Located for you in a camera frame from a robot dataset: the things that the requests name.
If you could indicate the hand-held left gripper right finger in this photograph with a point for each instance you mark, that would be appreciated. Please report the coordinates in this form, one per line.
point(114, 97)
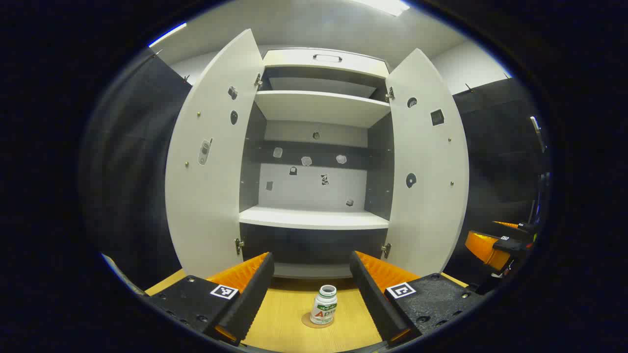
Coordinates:
point(375, 304)

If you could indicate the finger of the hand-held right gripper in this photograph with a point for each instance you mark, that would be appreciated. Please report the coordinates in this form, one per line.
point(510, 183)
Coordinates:
point(525, 228)
point(483, 247)

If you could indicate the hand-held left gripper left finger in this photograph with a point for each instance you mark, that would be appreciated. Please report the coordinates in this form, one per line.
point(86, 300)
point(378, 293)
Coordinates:
point(250, 304)

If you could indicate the white bottle with green label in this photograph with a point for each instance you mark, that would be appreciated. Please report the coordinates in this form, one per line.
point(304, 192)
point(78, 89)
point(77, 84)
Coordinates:
point(324, 309)

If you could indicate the round cork coaster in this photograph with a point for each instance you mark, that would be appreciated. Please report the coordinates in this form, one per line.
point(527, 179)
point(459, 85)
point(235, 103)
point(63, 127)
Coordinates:
point(306, 322)

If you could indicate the black backdrop cloth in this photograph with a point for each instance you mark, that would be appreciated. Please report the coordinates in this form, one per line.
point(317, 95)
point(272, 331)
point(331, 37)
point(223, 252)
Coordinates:
point(132, 171)
point(490, 171)

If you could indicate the white cabinet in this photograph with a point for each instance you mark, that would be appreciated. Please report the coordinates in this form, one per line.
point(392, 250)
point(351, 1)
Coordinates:
point(314, 218)

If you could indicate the white cabinet door with phone sticker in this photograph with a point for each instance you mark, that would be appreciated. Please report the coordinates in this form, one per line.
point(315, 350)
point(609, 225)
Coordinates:
point(216, 196)

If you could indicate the ceiling light panel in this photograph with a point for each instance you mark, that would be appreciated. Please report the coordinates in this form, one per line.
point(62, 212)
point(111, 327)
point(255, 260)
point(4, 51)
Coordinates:
point(385, 6)

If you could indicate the grey metal bracket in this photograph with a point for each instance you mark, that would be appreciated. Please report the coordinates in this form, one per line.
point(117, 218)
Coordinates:
point(537, 132)

